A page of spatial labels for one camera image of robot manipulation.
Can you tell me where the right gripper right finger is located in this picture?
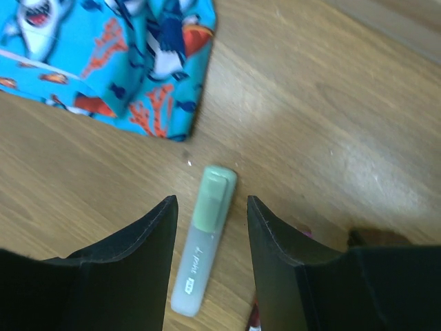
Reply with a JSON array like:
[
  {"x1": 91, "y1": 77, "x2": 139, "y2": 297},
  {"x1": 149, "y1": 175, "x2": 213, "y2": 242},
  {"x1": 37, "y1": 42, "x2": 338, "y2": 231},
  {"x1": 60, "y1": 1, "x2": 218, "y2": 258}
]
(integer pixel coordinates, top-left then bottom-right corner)
[{"x1": 247, "y1": 196, "x2": 440, "y2": 330}]

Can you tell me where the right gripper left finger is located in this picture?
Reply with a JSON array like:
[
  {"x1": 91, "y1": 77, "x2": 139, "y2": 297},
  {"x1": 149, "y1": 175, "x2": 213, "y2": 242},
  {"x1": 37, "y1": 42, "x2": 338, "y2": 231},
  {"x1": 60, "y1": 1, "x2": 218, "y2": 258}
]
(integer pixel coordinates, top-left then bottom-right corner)
[{"x1": 1, "y1": 196, "x2": 178, "y2": 330}]

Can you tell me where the pink red pen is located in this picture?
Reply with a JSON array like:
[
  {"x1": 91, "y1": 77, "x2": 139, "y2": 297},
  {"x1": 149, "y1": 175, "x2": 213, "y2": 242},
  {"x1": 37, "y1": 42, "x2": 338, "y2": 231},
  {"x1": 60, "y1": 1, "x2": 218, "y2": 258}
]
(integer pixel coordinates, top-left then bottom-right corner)
[{"x1": 245, "y1": 297, "x2": 262, "y2": 331}]

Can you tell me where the mint green highlighter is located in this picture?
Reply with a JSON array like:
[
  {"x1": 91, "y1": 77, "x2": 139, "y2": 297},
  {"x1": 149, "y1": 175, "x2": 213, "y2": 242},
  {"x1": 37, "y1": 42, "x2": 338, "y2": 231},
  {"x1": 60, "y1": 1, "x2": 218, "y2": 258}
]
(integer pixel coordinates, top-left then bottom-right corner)
[{"x1": 171, "y1": 165, "x2": 237, "y2": 317}]

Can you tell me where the blue shark print cloth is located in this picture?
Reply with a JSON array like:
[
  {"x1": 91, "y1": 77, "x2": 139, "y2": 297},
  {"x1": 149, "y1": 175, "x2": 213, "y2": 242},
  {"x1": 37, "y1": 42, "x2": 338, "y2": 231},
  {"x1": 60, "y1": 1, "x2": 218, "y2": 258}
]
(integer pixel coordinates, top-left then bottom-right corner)
[{"x1": 1, "y1": 0, "x2": 216, "y2": 141}]

